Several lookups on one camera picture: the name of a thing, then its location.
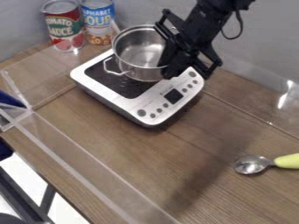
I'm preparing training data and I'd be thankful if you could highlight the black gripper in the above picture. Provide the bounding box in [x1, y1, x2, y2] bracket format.
[154, 7, 223, 80]

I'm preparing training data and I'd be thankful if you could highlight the silver metal pot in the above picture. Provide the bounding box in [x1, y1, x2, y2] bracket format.
[103, 24, 167, 82]

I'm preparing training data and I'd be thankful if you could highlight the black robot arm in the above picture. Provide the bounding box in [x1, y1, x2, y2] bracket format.
[154, 0, 255, 80]

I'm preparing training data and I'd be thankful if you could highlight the white and black stove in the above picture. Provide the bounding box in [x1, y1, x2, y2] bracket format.
[70, 50, 204, 128]

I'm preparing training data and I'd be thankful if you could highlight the alphabet soup can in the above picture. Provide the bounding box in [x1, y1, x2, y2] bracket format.
[80, 0, 116, 46]

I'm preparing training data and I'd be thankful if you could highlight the tomato sauce can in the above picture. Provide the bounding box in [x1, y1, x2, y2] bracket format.
[41, 0, 84, 52]

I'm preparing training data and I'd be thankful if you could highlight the blue cloth object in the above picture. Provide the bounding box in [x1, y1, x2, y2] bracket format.
[0, 90, 28, 162]

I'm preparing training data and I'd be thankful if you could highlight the clear acrylic barrier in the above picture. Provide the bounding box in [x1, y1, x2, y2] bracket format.
[0, 69, 180, 224]

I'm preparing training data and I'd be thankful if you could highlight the spoon with yellow handle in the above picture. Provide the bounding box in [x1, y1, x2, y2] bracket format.
[234, 153, 299, 175]

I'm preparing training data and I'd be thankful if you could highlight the black metal table frame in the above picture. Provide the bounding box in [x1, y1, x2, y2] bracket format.
[0, 167, 56, 224]

